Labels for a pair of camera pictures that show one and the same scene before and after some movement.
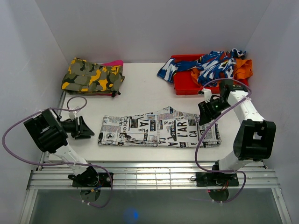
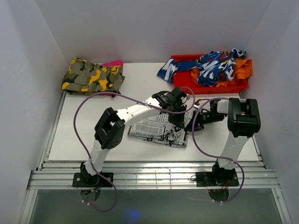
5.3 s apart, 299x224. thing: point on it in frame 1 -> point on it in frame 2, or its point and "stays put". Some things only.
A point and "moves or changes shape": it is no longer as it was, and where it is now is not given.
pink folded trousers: [116, 62] stays put
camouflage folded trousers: [84, 77] stays put
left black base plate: [101, 179] stays put
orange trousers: [243, 69] stays put
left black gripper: [82, 129] -> [179, 122]
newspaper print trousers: [163, 128] moves or changes shape
